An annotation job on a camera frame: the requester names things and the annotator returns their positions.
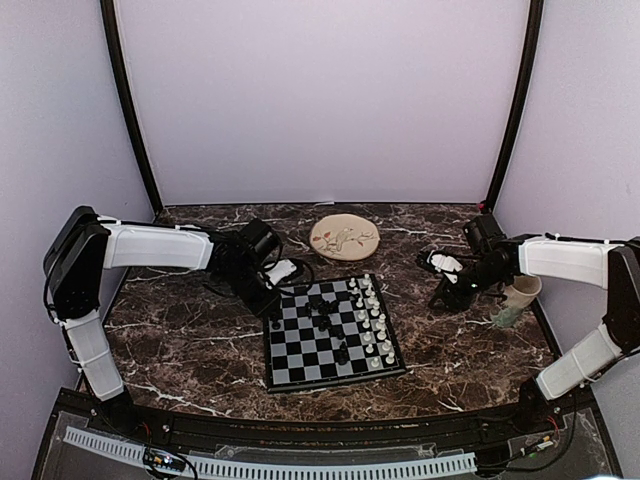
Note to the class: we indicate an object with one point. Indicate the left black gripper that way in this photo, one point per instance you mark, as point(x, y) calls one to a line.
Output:
point(259, 307)

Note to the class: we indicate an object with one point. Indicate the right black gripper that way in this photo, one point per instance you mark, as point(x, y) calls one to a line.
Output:
point(455, 300)

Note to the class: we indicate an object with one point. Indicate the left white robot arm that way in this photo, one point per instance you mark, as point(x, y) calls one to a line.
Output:
point(90, 244)

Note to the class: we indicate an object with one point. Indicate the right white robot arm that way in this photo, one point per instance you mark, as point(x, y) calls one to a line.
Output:
point(598, 281)

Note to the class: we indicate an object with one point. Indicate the green circuit board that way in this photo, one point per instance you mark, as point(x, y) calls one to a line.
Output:
point(163, 461)

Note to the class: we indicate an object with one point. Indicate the cream ceramic cup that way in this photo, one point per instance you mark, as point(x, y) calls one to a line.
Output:
point(516, 298)

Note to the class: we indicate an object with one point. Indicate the black and grey chessboard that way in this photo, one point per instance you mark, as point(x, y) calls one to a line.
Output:
point(334, 332)

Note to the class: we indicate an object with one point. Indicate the ceramic bird plate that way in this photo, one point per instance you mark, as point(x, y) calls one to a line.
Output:
point(344, 237)

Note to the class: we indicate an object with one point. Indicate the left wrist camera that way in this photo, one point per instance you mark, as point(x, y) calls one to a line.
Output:
point(278, 273)

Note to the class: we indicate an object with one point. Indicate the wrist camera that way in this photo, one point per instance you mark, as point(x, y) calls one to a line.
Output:
point(278, 273)
point(436, 261)

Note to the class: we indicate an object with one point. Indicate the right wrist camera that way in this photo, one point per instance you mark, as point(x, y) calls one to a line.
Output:
point(436, 261)

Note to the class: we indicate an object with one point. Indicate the black front rail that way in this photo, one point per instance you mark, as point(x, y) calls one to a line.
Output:
point(461, 429)

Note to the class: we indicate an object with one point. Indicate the white slotted cable duct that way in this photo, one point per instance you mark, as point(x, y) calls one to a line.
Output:
point(253, 463)

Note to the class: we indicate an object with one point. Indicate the right black frame post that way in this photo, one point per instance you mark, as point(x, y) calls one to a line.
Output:
point(521, 89)

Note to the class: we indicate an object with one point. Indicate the black frame post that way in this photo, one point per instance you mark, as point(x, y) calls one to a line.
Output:
point(128, 109)
point(521, 89)

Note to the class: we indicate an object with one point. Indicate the left black frame post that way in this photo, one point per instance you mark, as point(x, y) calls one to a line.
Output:
point(128, 109)

